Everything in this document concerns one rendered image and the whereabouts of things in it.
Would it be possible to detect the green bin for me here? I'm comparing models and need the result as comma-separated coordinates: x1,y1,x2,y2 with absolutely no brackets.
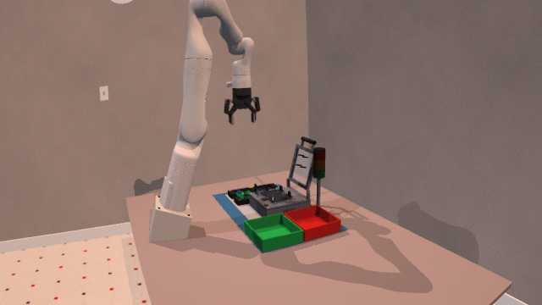
244,213,303,252

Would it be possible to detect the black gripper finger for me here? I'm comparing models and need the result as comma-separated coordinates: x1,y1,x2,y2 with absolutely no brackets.
224,99,242,125
245,97,261,123

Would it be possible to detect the red open-top bin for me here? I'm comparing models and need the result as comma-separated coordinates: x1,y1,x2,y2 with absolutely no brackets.
285,205,341,241

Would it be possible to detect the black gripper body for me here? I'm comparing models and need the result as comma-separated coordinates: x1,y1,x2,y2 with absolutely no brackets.
232,87,252,109

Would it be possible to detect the green circuit board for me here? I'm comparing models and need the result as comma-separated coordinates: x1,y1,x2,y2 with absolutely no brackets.
236,190,252,199

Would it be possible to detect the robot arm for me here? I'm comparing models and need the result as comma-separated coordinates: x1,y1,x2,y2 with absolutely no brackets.
159,0,254,212

